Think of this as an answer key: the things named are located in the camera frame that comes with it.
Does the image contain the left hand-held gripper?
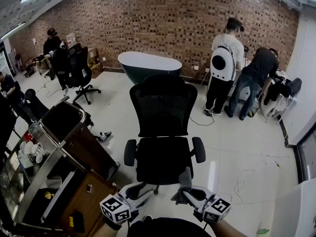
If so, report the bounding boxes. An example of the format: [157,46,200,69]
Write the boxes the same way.
[99,183,154,224]

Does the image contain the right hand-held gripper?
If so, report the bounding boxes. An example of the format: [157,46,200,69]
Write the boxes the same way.
[182,185,232,224]

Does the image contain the grey cloth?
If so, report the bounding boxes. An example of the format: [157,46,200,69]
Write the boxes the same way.
[171,166,194,205]

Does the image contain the black mesh office chair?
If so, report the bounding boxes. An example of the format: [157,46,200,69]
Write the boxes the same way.
[123,74,207,195]

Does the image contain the person's right forearm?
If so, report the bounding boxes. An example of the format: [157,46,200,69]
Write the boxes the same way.
[211,220,247,237]

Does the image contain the black office chair with armrests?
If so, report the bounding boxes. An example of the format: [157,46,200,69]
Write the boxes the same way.
[53,42,102,105]

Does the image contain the person's black clothing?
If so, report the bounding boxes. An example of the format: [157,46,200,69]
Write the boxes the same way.
[127,215,211,237]

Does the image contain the hand-held gripper on floor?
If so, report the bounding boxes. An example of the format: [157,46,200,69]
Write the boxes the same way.
[94,131,113,142]

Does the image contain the metal and wood service cart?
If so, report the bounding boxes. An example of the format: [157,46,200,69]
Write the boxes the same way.
[0,100,121,237]

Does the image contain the white cabinet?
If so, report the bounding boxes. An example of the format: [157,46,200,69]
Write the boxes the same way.
[271,178,316,237]

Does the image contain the white metal rack table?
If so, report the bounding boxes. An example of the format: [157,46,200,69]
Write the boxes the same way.
[256,70,298,125]

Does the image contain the dark freestanding bathtub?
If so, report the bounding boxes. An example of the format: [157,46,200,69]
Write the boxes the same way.
[118,51,183,85]

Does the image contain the white round-window backpack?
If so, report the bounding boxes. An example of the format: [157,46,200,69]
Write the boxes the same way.
[210,45,236,81]

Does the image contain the cardboard boxes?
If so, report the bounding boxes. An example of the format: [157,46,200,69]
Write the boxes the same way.
[87,47,105,79]

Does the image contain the black bag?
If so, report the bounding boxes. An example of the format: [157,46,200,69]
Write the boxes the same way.
[285,78,303,97]

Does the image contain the flat hand trolley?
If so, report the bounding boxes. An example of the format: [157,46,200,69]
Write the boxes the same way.
[23,57,38,79]

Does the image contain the black floor cable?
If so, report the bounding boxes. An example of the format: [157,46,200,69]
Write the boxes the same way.
[189,109,215,127]

